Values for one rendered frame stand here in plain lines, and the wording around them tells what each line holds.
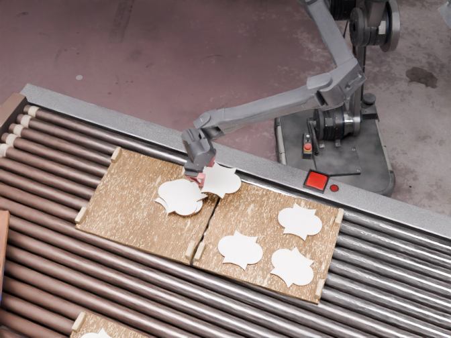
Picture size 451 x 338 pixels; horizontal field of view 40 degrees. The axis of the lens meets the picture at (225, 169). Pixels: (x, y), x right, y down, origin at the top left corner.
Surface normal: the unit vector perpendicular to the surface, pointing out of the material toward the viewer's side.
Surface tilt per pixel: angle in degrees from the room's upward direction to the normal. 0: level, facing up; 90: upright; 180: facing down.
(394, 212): 0
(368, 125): 0
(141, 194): 0
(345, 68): 28
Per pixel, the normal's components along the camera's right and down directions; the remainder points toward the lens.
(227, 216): -0.02, -0.58
